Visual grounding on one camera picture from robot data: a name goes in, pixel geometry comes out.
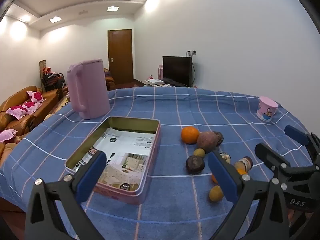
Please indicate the pink metal tin box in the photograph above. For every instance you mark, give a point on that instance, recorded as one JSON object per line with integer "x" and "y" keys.
{"x": 117, "y": 195}

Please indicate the tall framed decor panel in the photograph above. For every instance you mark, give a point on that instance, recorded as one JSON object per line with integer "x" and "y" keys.
{"x": 42, "y": 65}

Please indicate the dark round pastry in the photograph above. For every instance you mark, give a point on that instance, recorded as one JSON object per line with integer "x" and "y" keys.
{"x": 220, "y": 137}

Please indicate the brown leather armchair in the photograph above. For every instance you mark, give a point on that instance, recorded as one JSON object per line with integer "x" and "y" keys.
{"x": 6, "y": 152}

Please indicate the white tv stand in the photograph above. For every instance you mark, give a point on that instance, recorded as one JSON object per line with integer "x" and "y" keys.
{"x": 160, "y": 85}

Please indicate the brown patterned cushion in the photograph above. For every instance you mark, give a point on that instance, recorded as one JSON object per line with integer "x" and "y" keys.
{"x": 17, "y": 139}

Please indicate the black television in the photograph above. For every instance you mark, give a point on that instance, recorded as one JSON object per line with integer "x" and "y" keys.
{"x": 177, "y": 70}

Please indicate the purple beetroot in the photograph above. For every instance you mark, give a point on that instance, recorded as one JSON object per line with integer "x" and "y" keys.
{"x": 207, "y": 141}

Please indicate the long brown leather sofa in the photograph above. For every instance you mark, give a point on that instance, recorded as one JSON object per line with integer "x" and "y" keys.
{"x": 50, "y": 98}

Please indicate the printed paper liner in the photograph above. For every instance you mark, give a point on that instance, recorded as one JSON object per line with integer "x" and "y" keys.
{"x": 130, "y": 150}

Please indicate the pink electric kettle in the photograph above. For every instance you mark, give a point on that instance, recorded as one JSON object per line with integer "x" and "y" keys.
{"x": 90, "y": 87}

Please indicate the wooden coffee table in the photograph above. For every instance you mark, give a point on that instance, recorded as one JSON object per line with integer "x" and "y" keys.
{"x": 65, "y": 101}

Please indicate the white wall socket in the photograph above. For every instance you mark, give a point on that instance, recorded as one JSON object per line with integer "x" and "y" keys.
{"x": 192, "y": 53}

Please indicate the purple cloth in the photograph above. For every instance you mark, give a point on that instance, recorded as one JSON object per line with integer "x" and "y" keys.
{"x": 107, "y": 74}

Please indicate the large orange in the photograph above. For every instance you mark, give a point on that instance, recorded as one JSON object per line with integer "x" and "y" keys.
{"x": 190, "y": 135}

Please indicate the pink upright box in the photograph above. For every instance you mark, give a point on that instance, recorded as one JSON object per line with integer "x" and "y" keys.
{"x": 160, "y": 73}

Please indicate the small yellow fruit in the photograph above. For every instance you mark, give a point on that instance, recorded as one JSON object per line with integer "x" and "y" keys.
{"x": 215, "y": 193}
{"x": 199, "y": 152}

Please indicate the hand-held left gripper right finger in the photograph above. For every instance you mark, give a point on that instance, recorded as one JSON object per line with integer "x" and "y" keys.
{"x": 222, "y": 177}

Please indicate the small orange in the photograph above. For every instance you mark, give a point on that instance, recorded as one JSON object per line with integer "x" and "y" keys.
{"x": 241, "y": 171}

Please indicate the pink floral pillow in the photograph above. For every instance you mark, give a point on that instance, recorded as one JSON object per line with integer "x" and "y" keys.
{"x": 7, "y": 135}
{"x": 17, "y": 111}
{"x": 31, "y": 105}
{"x": 35, "y": 96}

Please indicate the pink cartoon cup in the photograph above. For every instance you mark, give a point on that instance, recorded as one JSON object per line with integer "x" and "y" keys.
{"x": 267, "y": 110}

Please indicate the square ceiling light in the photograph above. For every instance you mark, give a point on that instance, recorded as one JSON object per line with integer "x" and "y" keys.
{"x": 55, "y": 19}
{"x": 112, "y": 8}

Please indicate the short brown leather sofa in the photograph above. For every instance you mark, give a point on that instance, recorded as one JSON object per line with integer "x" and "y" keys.
{"x": 110, "y": 81}

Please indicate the dark wrinkled round fruit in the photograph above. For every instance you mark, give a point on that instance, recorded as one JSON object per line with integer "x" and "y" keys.
{"x": 195, "y": 164}

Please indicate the brown wooden door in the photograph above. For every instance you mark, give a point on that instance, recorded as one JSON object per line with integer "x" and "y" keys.
{"x": 120, "y": 55}

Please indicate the blue checked tablecloth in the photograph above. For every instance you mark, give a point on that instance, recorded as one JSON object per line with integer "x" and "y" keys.
{"x": 175, "y": 110}

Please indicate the white flat box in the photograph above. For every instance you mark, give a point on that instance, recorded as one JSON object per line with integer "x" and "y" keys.
{"x": 154, "y": 81}

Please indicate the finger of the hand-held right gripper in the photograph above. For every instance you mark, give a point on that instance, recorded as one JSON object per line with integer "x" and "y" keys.
{"x": 268, "y": 152}
{"x": 296, "y": 135}

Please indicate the stack of dark chairs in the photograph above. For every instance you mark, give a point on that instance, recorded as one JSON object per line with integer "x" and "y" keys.
{"x": 53, "y": 80}

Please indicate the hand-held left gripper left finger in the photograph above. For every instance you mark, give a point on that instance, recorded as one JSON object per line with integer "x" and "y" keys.
{"x": 91, "y": 177}

